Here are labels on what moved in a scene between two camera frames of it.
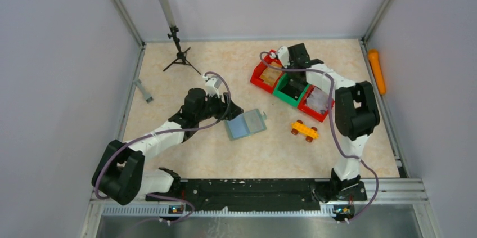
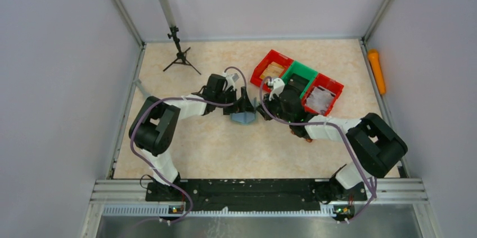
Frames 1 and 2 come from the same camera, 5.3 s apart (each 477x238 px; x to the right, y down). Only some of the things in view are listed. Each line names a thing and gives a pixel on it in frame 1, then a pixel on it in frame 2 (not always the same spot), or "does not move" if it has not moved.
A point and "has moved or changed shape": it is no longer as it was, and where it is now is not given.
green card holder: x=246 y=125 has moved or changed shape
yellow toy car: x=310 y=133 does not move
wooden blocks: x=270 y=75 does not move
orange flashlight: x=374 y=59 does not move
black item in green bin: x=293 y=88 does not move
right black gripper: x=295 y=81 -> x=271 y=104
